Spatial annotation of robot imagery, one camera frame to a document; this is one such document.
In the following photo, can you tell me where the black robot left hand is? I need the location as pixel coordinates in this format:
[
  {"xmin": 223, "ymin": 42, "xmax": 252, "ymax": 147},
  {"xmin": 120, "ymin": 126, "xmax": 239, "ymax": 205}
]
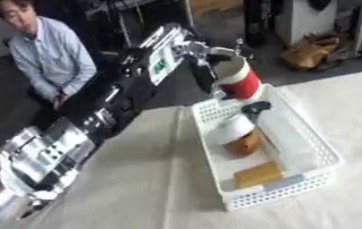
[{"xmin": 185, "ymin": 37, "xmax": 257, "ymax": 100}]

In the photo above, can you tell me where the red and white paper cup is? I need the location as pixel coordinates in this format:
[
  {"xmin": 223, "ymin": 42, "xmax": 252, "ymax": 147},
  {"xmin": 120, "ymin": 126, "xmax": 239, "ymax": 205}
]
[{"xmin": 210, "ymin": 55, "xmax": 267, "ymax": 101}]

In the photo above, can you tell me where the black stand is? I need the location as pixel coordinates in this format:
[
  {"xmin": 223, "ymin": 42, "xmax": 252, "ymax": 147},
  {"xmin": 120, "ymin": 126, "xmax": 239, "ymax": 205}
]
[{"xmin": 241, "ymin": 0, "xmax": 268, "ymax": 48}]

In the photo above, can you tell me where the brown bag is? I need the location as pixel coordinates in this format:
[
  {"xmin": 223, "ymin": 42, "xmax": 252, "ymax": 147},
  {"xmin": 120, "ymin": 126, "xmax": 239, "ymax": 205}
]
[{"xmin": 277, "ymin": 33, "xmax": 349, "ymax": 72}]

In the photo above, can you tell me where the white spray bottle black nozzle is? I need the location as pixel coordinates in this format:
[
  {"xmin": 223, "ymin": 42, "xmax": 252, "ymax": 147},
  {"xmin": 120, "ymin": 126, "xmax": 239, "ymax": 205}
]
[{"xmin": 238, "ymin": 100, "xmax": 322, "ymax": 175}]

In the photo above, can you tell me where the tan rectangular block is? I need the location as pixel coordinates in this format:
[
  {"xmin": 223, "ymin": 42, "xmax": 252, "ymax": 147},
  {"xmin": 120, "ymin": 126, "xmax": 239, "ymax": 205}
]
[{"xmin": 232, "ymin": 160, "xmax": 286, "ymax": 190}]

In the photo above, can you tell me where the white cabinet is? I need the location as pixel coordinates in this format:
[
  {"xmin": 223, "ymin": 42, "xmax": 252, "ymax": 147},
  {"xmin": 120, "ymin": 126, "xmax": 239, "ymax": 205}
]
[{"xmin": 273, "ymin": 0, "xmax": 341, "ymax": 47}]

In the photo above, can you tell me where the white perforated plastic basket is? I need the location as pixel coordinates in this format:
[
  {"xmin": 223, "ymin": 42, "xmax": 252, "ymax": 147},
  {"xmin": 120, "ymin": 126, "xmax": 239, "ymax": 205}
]
[{"xmin": 189, "ymin": 83, "xmax": 347, "ymax": 212}]

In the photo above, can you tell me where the person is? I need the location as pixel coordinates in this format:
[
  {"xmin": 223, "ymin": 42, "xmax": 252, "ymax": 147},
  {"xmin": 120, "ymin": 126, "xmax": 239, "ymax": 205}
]
[{"xmin": 0, "ymin": 0, "xmax": 99, "ymax": 112}]

